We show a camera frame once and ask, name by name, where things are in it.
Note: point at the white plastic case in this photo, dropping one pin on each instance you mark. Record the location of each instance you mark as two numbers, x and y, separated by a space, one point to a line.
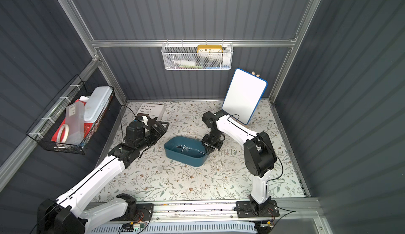
96 103

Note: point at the interior design trends book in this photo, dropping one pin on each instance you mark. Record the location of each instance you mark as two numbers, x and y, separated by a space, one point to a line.
151 110

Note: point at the blue framed whiteboard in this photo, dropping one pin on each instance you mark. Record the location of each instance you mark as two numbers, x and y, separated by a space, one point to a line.
243 95

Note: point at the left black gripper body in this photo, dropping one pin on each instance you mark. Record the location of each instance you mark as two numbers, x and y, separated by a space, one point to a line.
158 128

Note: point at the white wire wall basket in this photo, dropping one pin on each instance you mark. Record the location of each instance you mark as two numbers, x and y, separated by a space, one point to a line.
184 57

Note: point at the black wire side basket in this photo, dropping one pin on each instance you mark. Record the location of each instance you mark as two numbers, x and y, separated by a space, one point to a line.
47 125

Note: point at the teal plastic storage tray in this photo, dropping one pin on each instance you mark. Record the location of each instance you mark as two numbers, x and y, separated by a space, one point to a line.
196 156

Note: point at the small wooden easel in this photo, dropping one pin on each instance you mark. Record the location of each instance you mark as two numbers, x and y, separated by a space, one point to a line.
255 74

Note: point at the white tape roll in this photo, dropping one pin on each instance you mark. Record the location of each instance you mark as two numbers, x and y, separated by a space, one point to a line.
63 133

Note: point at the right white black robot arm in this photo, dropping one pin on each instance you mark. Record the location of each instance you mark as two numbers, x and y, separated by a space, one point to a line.
259 154

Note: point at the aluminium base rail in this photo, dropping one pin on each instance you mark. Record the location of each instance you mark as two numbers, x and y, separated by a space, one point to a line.
232 210

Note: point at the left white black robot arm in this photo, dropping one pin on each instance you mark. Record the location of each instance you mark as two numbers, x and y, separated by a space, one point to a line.
67 214

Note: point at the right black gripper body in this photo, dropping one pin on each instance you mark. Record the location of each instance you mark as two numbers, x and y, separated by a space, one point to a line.
209 142

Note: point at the yellow digital clock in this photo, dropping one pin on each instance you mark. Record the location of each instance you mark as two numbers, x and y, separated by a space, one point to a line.
209 49

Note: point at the translucent plastic container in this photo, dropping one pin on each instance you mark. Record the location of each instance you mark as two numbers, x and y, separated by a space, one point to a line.
74 118

